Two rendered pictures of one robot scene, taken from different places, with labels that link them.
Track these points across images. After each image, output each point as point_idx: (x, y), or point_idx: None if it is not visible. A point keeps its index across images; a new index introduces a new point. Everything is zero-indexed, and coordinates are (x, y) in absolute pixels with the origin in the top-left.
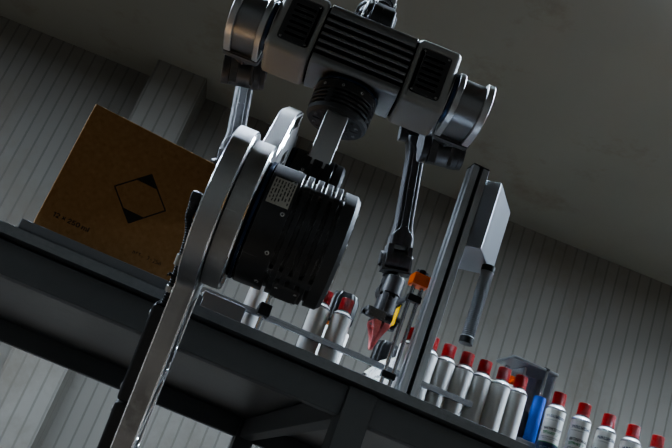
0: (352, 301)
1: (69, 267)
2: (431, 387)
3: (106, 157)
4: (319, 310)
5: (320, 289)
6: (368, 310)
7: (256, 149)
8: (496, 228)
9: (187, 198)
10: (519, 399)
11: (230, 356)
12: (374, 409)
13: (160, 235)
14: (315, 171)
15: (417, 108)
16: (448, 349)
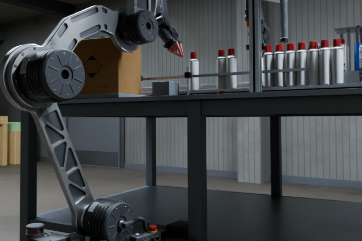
0: (231, 49)
1: (81, 104)
2: (281, 70)
3: None
4: (218, 61)
5: (51, 95)
6: (246, 47)
7: (14, 55)
8: None
9: (107, 56)
10: (335, 52)
11: (140, 110)
12: (202, 106)
13: (103, 76)
14: (128, 21)
15: None
16: (287, 47)
